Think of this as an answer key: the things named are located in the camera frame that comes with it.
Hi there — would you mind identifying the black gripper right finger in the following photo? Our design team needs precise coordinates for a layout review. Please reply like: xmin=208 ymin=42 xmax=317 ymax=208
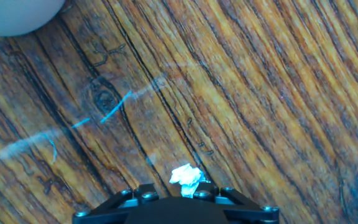
xmin=194 ymin=182 xmax=280 ymax=224

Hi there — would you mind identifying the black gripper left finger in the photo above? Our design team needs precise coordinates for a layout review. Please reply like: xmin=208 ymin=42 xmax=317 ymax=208
xmin=72 ymin=183 xmax=160 ymax=224

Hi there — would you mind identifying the white paper ball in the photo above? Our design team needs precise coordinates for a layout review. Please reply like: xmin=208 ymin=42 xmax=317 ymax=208
xmin=168 ymin=163 xmax=206 ymax=199

